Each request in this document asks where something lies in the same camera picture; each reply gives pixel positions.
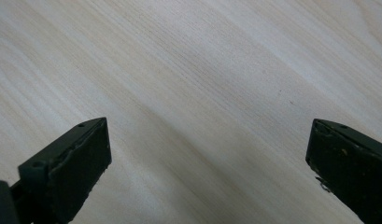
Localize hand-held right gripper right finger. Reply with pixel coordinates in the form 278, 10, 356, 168
305, 118, 382, 224

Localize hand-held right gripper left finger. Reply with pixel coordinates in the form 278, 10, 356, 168
10, 117, 113, 224

